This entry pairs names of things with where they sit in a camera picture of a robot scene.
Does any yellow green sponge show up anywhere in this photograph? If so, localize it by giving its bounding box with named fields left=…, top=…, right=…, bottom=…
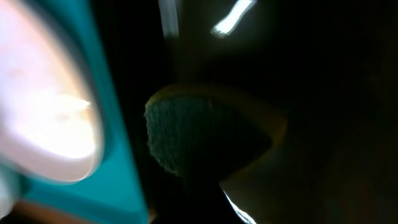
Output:
left=144, top=84, right=287, bottom=180

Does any white plate with stain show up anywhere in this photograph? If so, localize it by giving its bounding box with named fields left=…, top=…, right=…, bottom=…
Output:
left=1, top=0, right=104, bottom=182

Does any teal plastic tray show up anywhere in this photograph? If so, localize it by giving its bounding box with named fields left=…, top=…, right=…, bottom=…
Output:
left=24, top=0, right=149, bottom=223

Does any black water tray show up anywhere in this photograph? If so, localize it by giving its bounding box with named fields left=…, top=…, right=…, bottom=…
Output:
left=91, top=1, right=397, bottom=223

